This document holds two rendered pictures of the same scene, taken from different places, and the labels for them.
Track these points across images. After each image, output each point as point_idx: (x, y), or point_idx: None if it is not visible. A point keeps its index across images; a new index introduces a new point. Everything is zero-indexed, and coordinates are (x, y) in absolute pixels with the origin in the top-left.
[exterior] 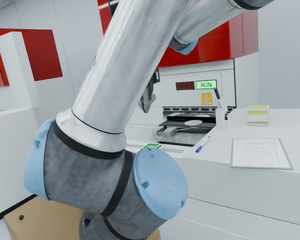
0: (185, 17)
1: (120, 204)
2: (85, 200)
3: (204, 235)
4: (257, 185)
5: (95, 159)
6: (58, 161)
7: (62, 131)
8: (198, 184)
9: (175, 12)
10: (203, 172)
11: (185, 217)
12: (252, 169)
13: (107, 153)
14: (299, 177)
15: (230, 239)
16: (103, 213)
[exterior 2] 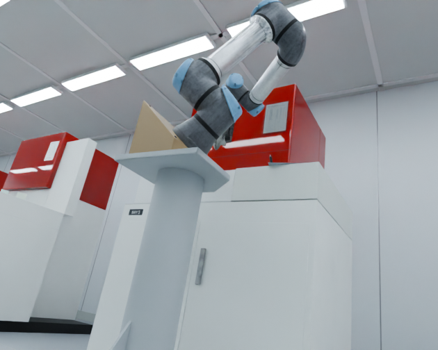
0: (258, 81)
1: (212, 92)
2: (199, 84)
3: (237, 232)
4: (284, 177)
5: (211, 69)
6: (196, 65)
7: (201, 57)
8: (243, 187)
9: (254, 39)
10: (249, 176)
11: (225, 221)
12: (282, 166)
13: (215, 71)
14: (309, 164)
15: (258, 228)
16: (202, 96)
